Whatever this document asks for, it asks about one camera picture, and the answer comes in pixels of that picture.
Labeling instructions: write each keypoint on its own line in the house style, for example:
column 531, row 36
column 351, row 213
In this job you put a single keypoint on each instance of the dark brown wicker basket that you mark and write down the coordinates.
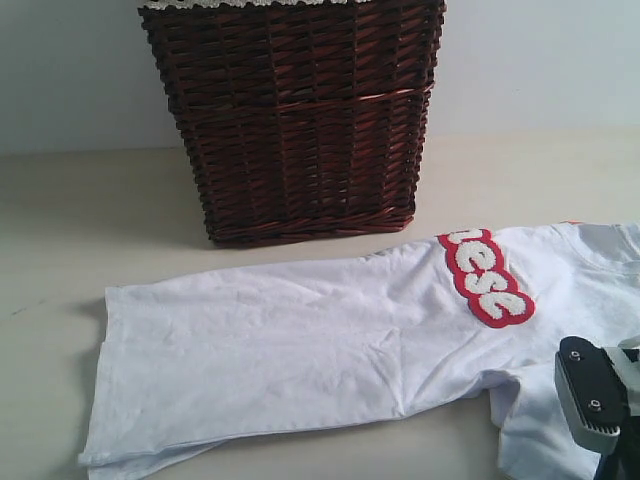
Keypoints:
column 300, row 122

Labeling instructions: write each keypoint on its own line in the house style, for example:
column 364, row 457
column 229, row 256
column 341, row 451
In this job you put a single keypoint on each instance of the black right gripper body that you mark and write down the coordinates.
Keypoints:
column 623, row 463

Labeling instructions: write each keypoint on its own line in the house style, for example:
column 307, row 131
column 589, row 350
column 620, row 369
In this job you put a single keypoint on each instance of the white t-shirt with red lettering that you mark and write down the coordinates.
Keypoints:
column 195, row 361

